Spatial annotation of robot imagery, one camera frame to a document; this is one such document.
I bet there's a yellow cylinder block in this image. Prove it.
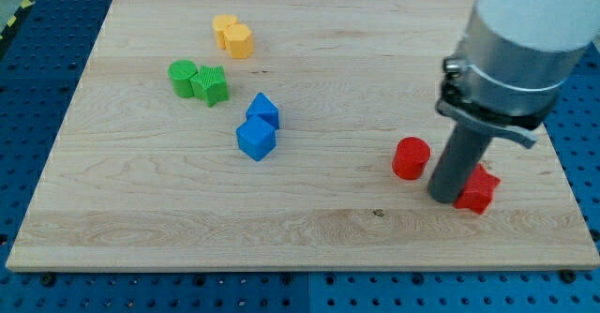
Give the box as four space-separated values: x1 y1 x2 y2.
212 14 238 50

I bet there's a blue triangular block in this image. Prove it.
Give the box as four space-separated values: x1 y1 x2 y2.
246 92 280 129

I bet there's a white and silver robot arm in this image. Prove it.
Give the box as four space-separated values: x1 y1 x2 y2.
436 0 599 148

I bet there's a wooden board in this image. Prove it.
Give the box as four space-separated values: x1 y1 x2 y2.
7 0 599 273

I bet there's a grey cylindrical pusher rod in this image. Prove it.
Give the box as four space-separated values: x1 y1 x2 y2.
427 124 491 203

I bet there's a blue cube block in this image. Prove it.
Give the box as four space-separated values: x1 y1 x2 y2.
236 116 277 161

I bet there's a green star block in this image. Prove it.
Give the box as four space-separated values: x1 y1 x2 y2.
190 66 229 107

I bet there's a yellow hexagon block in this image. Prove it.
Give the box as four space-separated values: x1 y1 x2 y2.
223 23 254 59

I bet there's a red star block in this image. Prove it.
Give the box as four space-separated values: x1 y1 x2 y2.
454 164 502 215

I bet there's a green cylinder block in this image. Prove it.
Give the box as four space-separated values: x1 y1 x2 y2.
168 59 197 98

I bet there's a red cylinder block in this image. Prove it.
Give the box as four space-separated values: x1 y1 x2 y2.
392 137 431 180

